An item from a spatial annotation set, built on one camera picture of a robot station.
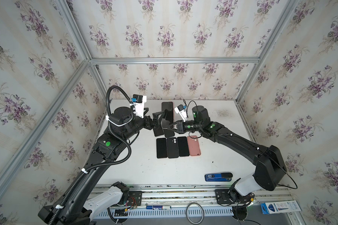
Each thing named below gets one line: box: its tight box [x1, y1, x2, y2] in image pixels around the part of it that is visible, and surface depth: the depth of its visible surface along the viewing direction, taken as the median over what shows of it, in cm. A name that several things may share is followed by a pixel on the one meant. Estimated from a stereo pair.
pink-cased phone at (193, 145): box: [187, 135, 201, 157], surface depth 95 cm
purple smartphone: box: [176, 136, 190, 157], surface depth 94 cm
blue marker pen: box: [145, 205, 172, 210], surface depth 71 cm
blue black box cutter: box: [204, 172, 233, 182], surface depth 80 cm
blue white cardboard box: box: [260, 200, 302, 215], surface depth 71 cm
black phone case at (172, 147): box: [166, 137, 179, 159], surface depth 95 cm
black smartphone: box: [156, 137, 168, 159], surface depth 94 cm
